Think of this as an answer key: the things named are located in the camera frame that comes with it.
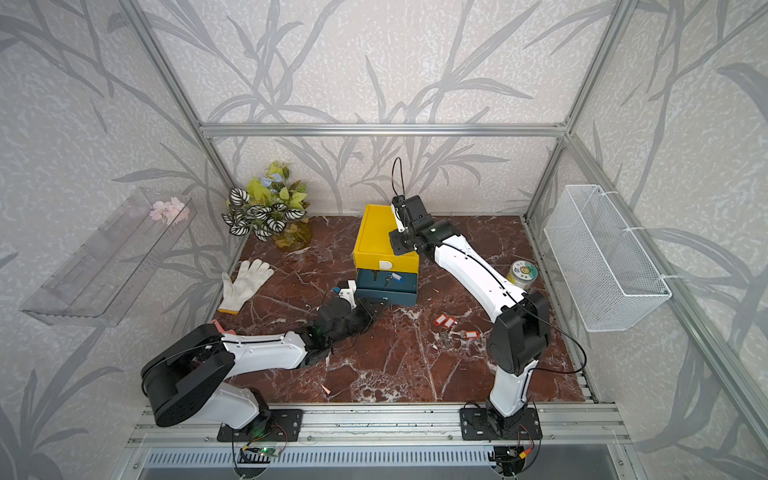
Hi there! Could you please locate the yellow drawer cabinet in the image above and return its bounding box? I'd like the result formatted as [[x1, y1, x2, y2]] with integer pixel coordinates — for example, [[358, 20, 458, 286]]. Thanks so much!
[[353, 204, 420, 274]]

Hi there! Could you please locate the dark teal drawer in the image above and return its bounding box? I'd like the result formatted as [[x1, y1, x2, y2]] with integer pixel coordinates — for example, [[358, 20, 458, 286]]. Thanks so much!
[[355, 269, 418, 307]]

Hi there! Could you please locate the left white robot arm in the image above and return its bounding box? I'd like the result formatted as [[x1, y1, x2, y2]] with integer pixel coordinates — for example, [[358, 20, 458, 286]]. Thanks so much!
[[141, 290, 388, 429]]

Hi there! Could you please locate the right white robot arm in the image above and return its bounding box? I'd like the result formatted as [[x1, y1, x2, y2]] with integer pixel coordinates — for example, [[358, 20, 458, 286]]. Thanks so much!
[[389, 195, 560, 438]]

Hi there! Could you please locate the white work glove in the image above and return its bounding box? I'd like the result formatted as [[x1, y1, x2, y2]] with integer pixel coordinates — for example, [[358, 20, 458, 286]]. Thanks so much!
[[217, 259, 274, 315]]

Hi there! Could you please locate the artificial potted plant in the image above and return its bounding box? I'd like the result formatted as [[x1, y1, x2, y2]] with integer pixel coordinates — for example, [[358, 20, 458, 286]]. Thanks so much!
[[221, 161, 312, 252]]

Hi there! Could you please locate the left circuit board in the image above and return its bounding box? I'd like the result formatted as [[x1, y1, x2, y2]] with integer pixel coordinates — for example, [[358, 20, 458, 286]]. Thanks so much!
[[236, 444, 286, 464]]

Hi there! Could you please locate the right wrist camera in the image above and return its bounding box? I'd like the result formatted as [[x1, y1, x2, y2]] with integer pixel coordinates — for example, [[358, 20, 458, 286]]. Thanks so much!
[[390, 203, 406, 233]]

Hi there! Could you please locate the solder wire spool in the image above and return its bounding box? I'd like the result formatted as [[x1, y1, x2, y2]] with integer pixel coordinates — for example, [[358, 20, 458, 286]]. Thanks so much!
[[507, 260, 539, 290]]

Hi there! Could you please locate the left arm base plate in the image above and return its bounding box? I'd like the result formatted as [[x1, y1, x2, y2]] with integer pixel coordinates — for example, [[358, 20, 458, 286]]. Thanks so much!
[[217, 409, 304, 443]]

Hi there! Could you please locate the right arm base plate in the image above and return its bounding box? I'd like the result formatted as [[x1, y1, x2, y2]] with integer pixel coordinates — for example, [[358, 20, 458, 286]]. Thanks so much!
[[459, 403, 543, 441]]

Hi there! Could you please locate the white wire mesh basket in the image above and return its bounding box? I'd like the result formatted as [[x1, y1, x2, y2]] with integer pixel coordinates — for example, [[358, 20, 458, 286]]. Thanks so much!
[[544, 184, 672, 332]]

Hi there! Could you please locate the aluminium front rail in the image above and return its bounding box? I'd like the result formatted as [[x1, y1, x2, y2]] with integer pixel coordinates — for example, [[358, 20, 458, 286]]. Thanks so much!
[[126, 402, 632, 448]]

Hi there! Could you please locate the clear acrylic wall shelf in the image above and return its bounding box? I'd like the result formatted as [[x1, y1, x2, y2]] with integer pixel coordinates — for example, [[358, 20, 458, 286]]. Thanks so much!
[[20, 188, 197, 327]]

